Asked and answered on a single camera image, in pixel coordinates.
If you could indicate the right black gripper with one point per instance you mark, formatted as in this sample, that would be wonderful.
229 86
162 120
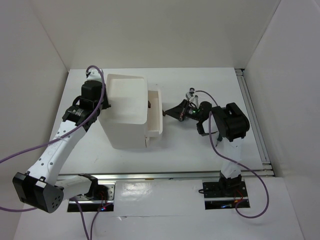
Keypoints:
178 112

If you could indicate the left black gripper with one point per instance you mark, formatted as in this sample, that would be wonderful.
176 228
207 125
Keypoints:
106 105

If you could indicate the white drawer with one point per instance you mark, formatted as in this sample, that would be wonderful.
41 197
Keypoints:
154 114

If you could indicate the white drawer cabinet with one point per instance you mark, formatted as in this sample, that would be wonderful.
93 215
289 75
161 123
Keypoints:
125 121

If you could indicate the green handled screwdriver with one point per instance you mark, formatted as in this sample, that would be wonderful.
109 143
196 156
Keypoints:
218 140

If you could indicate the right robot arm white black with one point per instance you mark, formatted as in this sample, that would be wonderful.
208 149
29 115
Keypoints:
231 126

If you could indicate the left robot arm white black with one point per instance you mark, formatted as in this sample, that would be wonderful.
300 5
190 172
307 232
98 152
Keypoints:
39 186

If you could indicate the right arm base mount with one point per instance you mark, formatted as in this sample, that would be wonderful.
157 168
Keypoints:
224 194

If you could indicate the aluminium front rail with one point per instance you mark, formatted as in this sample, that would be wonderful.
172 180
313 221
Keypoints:
155 176

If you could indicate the aluminium side rail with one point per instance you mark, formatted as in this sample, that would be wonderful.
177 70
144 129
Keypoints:
267 167

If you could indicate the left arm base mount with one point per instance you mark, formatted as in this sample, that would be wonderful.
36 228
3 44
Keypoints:
103 199

